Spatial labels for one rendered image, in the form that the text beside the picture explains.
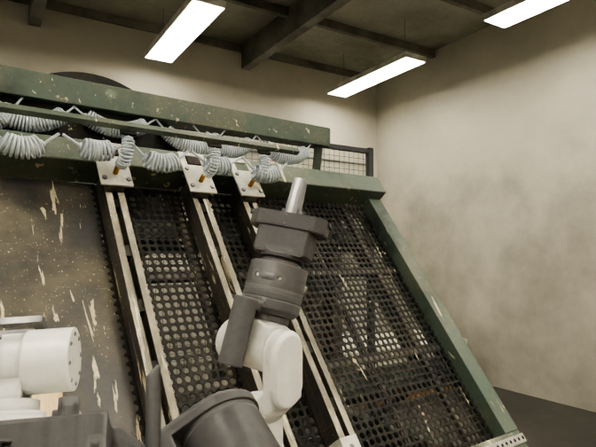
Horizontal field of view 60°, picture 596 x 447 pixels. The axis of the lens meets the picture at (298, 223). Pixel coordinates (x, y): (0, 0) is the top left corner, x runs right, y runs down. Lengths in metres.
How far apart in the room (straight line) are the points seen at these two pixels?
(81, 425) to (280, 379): 0.38
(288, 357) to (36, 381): 0.32
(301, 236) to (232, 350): 0.19
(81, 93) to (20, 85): 0.21
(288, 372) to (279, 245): 0.18
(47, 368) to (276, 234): 0.36
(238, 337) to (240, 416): 0.18
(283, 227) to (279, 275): 0.08
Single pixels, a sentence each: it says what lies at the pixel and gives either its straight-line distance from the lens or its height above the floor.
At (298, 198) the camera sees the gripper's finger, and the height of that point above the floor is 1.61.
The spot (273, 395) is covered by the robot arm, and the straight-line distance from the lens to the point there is 0.73.
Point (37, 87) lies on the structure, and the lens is 2.17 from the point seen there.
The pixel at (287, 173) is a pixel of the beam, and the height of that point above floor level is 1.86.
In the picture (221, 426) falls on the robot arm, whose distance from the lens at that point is 0.56.
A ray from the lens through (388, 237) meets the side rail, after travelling 2.30.
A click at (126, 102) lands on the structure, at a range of 2.25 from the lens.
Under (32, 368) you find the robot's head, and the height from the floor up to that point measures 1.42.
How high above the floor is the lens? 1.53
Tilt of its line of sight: 4 degrees up
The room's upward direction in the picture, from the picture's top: straight up
